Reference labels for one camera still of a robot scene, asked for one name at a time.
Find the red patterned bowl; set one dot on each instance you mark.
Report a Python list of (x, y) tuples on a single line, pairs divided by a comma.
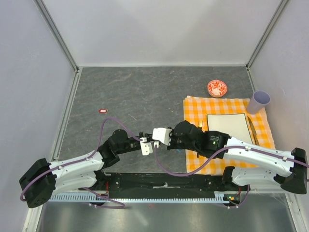
[(217, 88)]

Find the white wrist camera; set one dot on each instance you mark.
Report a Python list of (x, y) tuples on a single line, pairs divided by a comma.
[(146, 146), (162, 135)]

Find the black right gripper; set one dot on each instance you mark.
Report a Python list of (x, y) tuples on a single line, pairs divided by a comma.
[(172, 146)]

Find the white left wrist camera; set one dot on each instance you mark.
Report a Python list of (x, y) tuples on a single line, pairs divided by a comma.
[(146, 146)]

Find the lilac plastic cup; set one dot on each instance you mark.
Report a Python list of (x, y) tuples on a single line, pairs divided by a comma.
[(257, 102)]

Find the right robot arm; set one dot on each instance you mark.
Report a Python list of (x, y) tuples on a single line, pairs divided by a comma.
[(287, 169)]

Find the red key tag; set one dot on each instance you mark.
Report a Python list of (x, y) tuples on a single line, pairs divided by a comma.
[(103, 111)]

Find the orange checkered cloth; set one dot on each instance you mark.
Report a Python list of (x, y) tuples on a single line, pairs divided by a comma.
[(196, 109)]

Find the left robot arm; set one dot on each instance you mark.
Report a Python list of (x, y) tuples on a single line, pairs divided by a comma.
[(44, 179)]

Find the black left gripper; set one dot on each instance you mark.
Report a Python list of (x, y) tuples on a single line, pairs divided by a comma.
[(149, 136)]

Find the white square plate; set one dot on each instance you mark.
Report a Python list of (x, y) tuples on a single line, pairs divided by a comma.
[(234, 125)]

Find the light blue cable duct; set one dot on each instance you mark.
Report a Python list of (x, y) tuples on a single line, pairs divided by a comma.
[(87, 197)]

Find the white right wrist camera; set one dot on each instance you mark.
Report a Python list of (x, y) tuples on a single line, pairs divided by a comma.
[(162, 135)]

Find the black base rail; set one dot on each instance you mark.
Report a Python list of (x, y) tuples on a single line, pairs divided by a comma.
[(162, 186)]

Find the gold knife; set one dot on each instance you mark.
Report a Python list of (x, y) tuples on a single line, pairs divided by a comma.
[(253, 131)]

